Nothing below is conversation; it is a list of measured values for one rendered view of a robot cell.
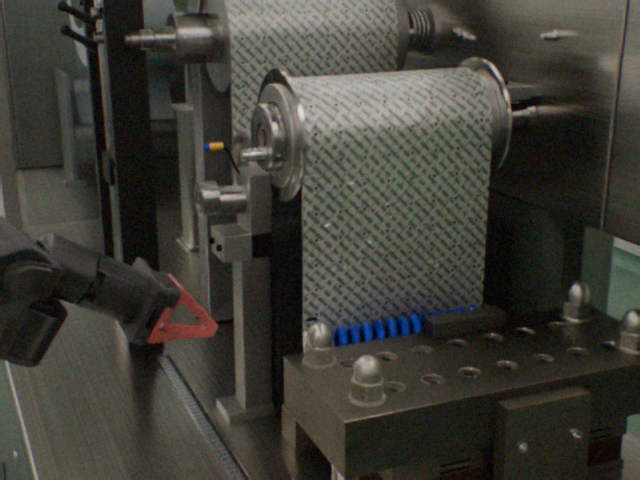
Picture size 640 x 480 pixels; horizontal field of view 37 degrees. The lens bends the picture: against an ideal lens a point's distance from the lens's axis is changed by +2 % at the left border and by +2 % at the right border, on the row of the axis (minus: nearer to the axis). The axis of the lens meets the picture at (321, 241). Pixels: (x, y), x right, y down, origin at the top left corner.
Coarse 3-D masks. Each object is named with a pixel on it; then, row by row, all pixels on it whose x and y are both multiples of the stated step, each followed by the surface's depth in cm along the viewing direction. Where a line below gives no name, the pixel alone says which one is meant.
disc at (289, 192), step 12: (276, 72) 102; (264, 84) 106; (288, 84) 99; (288, 96) 100; (300, 108) 98; (300, 120) 97; (300, 132) 98; (300, 144) 98; (300, 156) 98; (300, 168) 99; (300, 180) 100; (276, 192) 107; (288, 192) 103
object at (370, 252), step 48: (336, 192) 102; (384, 192) 104; (432, 192) 107; (480, 192) 109; (336, 240) 104; (384, 240) 106; (432, 240) 109; (480, 240) 111; (336, 288) 105; (384, 288) 108; (432, 288) 110; (480, 288) 113
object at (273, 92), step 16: (272, 96) 103; (288, 112) 99; (496, 112) 108; (288, 128) 99; (496, 128) 108; (288, 144) 100; (496, 144) 109; (288, 160) 101; (272, 176) 106; (288, 176) 101
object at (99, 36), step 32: (96, 0) 129; (128, 0) 120; (96, 32) 121; (128, 32) 121; (96, 64) 135; (128, 64) 122; (96, 96) 136; (128, 96) 123; (96, 128) 137; (128, 128) 125; (96, 160) 139; (128, 160) 126; (128, 192) 127; (128, 224) 128; (128, 256) 129
